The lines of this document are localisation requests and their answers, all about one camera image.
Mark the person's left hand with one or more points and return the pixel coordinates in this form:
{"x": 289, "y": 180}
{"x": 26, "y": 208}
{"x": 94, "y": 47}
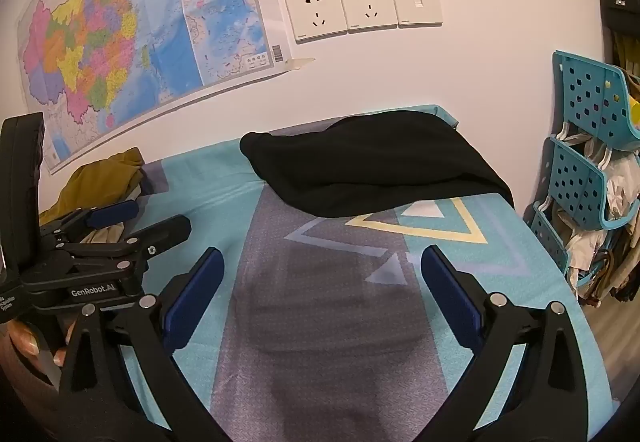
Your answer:
{"x": 25, "y": 339}

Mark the black garment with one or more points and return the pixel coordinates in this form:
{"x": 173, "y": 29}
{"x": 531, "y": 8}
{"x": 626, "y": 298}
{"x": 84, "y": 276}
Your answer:
{"x": 375, "y": 162}

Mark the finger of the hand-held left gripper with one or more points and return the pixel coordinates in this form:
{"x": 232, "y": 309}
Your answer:
{"x": 117, "y": 211}
{"x": 165, "y": 228}

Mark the brown leather belt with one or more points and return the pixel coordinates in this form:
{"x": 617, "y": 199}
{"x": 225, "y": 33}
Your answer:
{"x": 597, "y": 277}

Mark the yellow plastic item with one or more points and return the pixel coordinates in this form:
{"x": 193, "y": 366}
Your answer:
{"x": 635, "y": 112}

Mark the white network wall plate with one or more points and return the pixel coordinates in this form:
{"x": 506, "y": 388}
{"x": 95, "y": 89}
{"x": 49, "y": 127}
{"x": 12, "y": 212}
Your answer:
{"x": 416, "y": 2}

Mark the pale crumpled clothes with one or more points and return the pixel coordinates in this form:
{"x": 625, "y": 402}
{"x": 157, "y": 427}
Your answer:
{"x": 620, "y": 182}

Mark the beige garment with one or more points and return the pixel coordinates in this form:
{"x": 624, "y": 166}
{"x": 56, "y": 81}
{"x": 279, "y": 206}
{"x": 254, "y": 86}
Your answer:
{"x": 107, "y": 234}

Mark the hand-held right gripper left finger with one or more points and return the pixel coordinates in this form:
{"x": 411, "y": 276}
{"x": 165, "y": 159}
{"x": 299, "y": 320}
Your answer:
{"x": 195, "y": 302}

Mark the teal grey printed bed sheet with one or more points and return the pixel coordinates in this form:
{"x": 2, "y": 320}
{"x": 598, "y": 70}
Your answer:
{"x": 325, "y": 322}

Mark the colourful wall map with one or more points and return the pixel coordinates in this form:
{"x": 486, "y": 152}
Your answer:
{"x": 125, "y": 22}

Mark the black hanging bag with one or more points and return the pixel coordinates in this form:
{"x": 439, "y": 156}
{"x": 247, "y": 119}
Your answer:
{"x": 620, "y": 12}

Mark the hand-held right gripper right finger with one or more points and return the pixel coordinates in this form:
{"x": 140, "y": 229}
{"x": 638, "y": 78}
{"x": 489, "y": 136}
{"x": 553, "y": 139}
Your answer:
{"x": 450, "y": 302}

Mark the mustard garment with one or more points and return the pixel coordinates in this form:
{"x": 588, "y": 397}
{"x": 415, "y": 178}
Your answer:
{"x": 95, "y": 182}

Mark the clear tape strip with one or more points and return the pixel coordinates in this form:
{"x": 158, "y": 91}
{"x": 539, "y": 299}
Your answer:
{"x": 300, "y": 64}

